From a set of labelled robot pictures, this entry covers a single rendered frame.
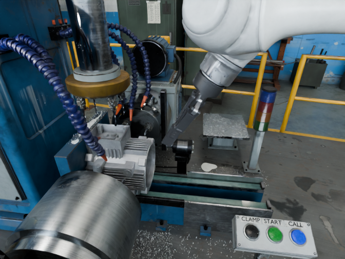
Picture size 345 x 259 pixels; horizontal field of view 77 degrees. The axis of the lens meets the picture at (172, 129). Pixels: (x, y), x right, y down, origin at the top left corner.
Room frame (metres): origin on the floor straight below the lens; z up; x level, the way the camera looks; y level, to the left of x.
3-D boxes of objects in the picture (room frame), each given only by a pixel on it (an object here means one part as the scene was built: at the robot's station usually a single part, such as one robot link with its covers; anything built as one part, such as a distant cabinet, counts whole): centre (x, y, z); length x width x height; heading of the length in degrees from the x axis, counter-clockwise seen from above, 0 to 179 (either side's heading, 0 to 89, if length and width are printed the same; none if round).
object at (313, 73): (4.47, -2.81, 0.41); 0.52 x 0.47 x 0.82; 72
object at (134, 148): (0.62, 0.18, 1.01); 0.20 x 0.19 x 0.19; 82
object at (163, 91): (0.74, 0.03, 1.12); 0.04 x 0.03 x 0.26; 83
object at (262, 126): (0.85, -0.40, 1.05); 0.06 x 0.06 x 0.04
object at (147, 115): (0.95, 0.13, 1.04); 0.41 x 0.25 x 0.25; 173
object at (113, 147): (0.62, 0.22, 1.11); 0.12 x 0.11 x 0.07; 82
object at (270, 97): (0.85, -0.40, 1.19); 0.06 x 0.06 x 0.04
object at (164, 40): (1.25, 0.06, 1.16); 0.33 x 0.26 x 0.42; 173
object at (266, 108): (0.85, -0.40, 1.14); 0.06 x 0.06 x 0.04
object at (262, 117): (0.85, -0.40, 1.10); 0.06 x 0.06 x 0.04
